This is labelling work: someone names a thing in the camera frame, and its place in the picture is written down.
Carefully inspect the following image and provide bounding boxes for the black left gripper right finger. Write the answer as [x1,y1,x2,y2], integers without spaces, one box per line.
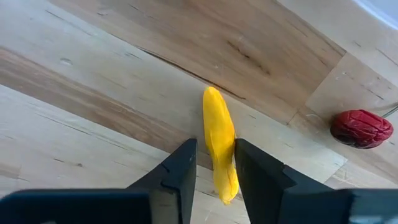
[234,139,398,224]

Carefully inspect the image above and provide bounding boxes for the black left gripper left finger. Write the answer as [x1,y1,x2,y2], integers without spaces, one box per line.
[0,138,198,224]

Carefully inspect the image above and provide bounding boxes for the long yellow fruit slice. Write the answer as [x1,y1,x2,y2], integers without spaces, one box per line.
[202,86,239,205]

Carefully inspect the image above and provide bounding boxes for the clear plastic tupperware container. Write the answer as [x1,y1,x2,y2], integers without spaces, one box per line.
[353,0,398,30]

